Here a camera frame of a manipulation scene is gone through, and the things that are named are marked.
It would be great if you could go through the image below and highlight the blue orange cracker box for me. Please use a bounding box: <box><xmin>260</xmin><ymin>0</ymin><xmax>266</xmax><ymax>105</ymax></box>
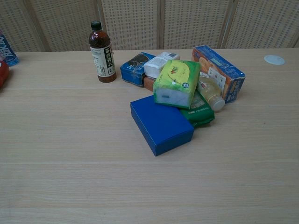
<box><xmin>192</xmin><ymin>45</ymin><xmax>246</xmax><ymax>104</ymax></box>

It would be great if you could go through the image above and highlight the green snack bag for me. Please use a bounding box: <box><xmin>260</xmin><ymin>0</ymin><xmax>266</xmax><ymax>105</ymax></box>
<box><xmin>179</xmin><ymin>89</ymin><xmax>215</xmax><ymax>128</ymax></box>

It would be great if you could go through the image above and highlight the woven panel folding screen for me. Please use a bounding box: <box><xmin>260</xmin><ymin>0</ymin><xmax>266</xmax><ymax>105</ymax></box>
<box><xmin>0</xmin><ymin>0</ymin><xmax>299</xmax><ymax>53</ymax></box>

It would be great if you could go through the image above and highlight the pale yellow drink bottle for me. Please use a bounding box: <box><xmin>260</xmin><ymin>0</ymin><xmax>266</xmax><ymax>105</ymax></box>
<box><xmin>198</xmin><ymin>72</ymin><xmax>226</xmax><ymax>111</ymax></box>

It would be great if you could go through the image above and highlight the white tissue pack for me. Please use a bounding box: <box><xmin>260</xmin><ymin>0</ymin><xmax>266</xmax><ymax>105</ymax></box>
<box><xmin>143</xmin><ymin>52</ymin><xmax>180</xmax><ymax>79</ymax></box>

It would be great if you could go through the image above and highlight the plain blue cardboard box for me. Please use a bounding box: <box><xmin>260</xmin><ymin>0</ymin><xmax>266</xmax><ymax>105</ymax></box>
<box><xmin>130</xmin><ymin>94</ymin><xmax>195</xmax><ymax>157</ymax></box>

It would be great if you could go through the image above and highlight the white round table grommet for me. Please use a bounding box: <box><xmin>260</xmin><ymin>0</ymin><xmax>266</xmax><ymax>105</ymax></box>
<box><xmin>263</xmin><ymin>55</ymin><xmax>286</xmax><ymax>65</ymax></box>

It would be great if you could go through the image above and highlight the green yellow tissue pack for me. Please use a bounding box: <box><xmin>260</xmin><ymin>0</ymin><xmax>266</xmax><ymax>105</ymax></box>
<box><xmin>152</xmin><ymin>59</ymin><xmax>201</xmax><ymax>110</ymax></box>

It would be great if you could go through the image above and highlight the brown orange box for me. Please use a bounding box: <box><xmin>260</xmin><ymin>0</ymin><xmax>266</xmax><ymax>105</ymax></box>
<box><xmin>143</xmin><ymin>76</ymin><xmax>157</xmax><ymax>91</ymax></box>

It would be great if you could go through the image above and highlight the dark tea bottle white label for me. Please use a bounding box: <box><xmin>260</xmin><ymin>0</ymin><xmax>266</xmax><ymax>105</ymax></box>
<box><xmin>88</xmin><ymin>21</ymin><xmax>117</xmax><ymax>84</ymax></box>

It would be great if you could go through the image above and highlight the blue black printed box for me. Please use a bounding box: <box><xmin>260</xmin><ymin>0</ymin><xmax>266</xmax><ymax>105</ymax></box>
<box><xmin>120</xmin><ymin>52</ymin><xmax>157</xmax><ymax>87</ymax></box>

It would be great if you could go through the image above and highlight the red package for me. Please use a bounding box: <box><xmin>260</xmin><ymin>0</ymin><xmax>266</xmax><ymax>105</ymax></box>
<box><xmin>0</xmin><ymin>59</ymin><xmax>10</xmax><ymax>89</ymax></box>

